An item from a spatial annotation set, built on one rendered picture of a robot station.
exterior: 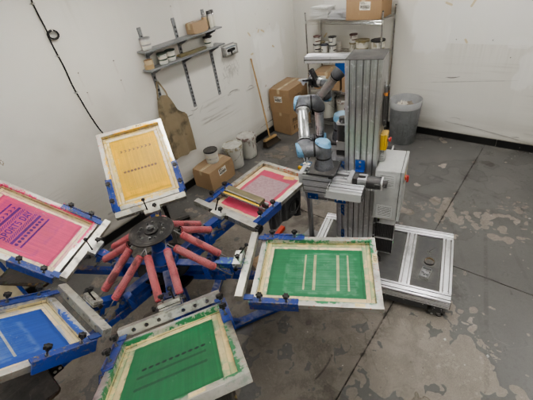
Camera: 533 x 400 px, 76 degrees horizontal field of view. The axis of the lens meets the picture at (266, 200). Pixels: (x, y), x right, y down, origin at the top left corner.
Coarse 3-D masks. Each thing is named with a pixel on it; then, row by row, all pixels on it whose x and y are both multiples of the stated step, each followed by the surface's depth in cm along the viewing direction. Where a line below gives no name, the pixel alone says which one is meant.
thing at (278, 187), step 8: (280, 176) 321; (272, 184) 312; (280, 184) 311; (288, 184) 309; (264, 192) 304; (272, 192) 302; (280, 192) 301; (240, 208) 290; (248, 208) 288; (256, 208) 287; (256, 216) 278
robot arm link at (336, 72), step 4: (336, 68) 268; (332, 72) 271; (336, 72) 268; (340, 72) 267; (332, 76) 272; (336, 76) 270; (340, 76) 269; (328, 80) 278; (332, 80) 275; (336, 80) 273; (324, 84) 284; (328, 84) 280; (332, 84) 279; (320, 88) 291; (324, 88) 286; (328, 88) 284; (320, 92) 291; (324, 92) 289; (320, 96) 294; (324, 96) 295
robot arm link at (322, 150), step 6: (318, 138) 258; (324, 138) 258; (318, 144) 252; (324, 144) 251; (330, 144) 254; (318, 150) 254; (324, 150) 253; (330, 150) 256; (318, 156) 258; (324, 156) 256; (330, 156) 259
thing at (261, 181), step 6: (264, 174) 328; (270, 174) 327; (276, 174) 326; (252, 180) 322; (258, 180) 321; (264, 180) 319; (270, 180) 318; (246, 186) 316; (252, 186) 315; (258, 186) 313; (264, 186) 312; (252, 192) 306; (258, 192) 305; (228, 198) 303; (234, 198) 302; (228, 204) 297; (234, 204) 296; (240, 204) 294
